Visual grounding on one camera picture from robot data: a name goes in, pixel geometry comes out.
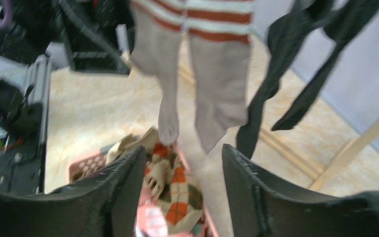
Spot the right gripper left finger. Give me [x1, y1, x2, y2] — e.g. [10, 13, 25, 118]
[0, 146, 147, 237]

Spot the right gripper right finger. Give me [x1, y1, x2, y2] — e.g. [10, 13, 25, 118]
[222, 144, 379, 237]

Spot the argyle patterned sock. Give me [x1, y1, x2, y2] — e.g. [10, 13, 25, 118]
[106, 126, 205, 235]

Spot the black sock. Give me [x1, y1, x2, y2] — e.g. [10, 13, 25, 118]
[271, 0, 379, 131]
[236, 0, 334, 158]

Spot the grey orange striped sock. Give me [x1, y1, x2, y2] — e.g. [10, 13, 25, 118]
[187, 0, 254, 153]

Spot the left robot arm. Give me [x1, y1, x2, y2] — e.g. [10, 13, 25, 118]
[0, 0, 135, 75]

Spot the pink patterned sock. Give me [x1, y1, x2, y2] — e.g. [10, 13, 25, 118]
[134, 200, 169, 237]

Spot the pink plastic basket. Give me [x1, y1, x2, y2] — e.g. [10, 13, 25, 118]
[66, 141, 218, 237]

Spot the wooden drying rack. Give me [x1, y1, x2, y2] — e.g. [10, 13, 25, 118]
[176, 62, 379, 192]

